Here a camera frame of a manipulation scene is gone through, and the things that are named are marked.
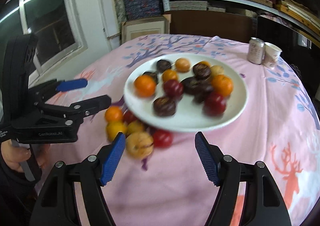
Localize pale yellow fruit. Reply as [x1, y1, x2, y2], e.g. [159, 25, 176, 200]
[126, 132, 153, 160]

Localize small yellow orange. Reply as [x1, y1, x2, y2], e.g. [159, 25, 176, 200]
[106, 121, 127, 142]

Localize small yellow fruit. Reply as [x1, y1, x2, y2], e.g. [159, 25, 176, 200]
[127, 120, 146, 136]

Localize small red plum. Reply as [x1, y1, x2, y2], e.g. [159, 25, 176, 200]
[152, 130, 173, 148]

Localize medium orange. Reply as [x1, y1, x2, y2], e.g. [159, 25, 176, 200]
[211, 74, 233, 97]

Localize large red plum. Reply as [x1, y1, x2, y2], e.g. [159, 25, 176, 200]
[163, 80, 184, 100]

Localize large orange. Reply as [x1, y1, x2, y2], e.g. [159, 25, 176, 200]
[133, 75, 157, 97]

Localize speckled yellow passion fruit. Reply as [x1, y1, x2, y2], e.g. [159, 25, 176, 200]
[210, 65, 225, 77]

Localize yellow round fruit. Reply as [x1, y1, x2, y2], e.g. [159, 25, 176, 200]
[175, 58, 191, 73]

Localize person's left hand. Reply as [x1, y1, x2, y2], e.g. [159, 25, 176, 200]
[1, 140, 50, 173]

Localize white oval plate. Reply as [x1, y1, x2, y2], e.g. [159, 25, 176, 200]
[124, 52, 249, 132]

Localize red plum on plate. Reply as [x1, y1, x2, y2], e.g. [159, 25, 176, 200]
[203, 92, 227, 117]

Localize orange on plate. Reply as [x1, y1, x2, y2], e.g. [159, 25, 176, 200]
[199, 61, 211, 67]

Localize framed picture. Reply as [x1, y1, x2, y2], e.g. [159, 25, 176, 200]
[121, 14, 171, 44]

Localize pink drink can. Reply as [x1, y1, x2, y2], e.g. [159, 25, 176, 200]
[247, 37, 265, 65]

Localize white paper cup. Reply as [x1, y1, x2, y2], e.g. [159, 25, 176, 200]
[263, 42, 282, 69]

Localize blue patterned boxes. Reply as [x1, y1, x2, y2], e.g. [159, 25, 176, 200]
[123, 0, 163, 21]

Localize window with white frame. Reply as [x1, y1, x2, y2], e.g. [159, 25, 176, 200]
[1, 0, 87, 83]

